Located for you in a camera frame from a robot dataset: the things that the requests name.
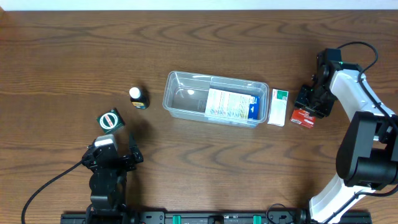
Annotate red medicine box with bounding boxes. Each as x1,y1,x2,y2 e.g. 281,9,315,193
290,109,316,128

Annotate white green medicine box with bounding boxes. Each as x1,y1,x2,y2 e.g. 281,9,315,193
267,89,289,127

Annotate clear plastic container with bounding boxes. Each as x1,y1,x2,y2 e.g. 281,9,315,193
163,71,269,128

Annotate blue white medicine box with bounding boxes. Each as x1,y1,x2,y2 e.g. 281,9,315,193
205,88,260,119

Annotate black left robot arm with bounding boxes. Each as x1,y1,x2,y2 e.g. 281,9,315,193
83,143,136,214

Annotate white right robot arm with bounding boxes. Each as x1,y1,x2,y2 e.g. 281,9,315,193
163,59,397,223

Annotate green Zam-Buk ointment box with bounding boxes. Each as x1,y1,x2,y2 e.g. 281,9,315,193
96,108,125,134

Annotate dark Woods syrup bottle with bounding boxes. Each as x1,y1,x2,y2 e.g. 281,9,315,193
129,87,149,110

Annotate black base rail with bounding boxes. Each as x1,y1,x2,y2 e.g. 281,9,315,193
60,210,373,224

